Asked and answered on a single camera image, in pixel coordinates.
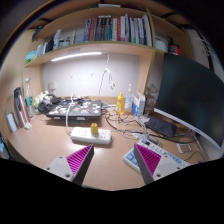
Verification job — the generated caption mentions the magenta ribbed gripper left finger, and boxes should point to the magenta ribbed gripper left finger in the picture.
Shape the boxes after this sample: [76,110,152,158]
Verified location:
[45,144,94,186]

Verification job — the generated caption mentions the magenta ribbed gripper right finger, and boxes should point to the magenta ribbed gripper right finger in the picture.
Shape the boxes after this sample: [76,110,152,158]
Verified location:
[134,144,184,184]

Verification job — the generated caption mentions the yellow charger plug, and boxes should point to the yellow charger plug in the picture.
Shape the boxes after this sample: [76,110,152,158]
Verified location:
[91,123,99,134]

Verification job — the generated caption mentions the white keyboard blue keys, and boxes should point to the white keyboard blue keys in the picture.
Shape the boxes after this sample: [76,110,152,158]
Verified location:
[123,138,190,171]

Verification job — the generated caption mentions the black pouch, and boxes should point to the black pouch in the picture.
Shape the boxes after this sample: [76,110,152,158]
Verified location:
[145,117,177,137]

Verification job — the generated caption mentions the white power strip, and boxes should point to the white power strip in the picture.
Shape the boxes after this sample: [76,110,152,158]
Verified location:
[70,127,112,144]

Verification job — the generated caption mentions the black laptop with stickers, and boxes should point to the black laptop with stickers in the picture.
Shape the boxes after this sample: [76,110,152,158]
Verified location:
[46,100,101,120]

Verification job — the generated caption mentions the white blue box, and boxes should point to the white blue box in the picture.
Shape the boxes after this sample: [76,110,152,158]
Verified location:
[132,92,145,116]

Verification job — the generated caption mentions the black headphones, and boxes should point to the black headphones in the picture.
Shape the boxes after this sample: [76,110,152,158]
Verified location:
[38,94,61,114]

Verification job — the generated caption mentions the yellow bottle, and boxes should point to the yellow bottle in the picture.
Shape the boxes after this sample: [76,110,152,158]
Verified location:
[115,93,125,115]

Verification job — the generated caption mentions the clear sanitizer bottle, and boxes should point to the clear sanitizer bottle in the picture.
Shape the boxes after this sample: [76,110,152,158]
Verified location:
[125,84,133,112]

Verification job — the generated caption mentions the large black monitor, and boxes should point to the large black monitor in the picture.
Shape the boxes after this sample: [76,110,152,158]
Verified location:
[155,53,224,150]

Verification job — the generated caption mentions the clear water bottle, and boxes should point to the clear water bottle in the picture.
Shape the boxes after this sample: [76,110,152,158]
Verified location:
[24,78,35,118]

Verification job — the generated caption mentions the white LED light bar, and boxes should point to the white LED light bar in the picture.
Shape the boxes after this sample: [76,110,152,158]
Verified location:
[51,51,102,62]

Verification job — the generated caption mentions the wooden shelf unit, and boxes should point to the wooden shelf unit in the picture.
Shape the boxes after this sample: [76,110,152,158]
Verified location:
[24,0,193,93]

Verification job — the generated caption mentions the row of books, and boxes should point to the row of books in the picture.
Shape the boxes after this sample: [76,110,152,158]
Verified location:
[83,14,153,47]

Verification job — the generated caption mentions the white power strip cord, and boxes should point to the white power strip cord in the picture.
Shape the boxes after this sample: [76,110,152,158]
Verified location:
[65,93,75,136]

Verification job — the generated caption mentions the white hanging cable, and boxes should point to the white hanging cable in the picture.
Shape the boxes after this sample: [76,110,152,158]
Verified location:
[98,53,116,97]

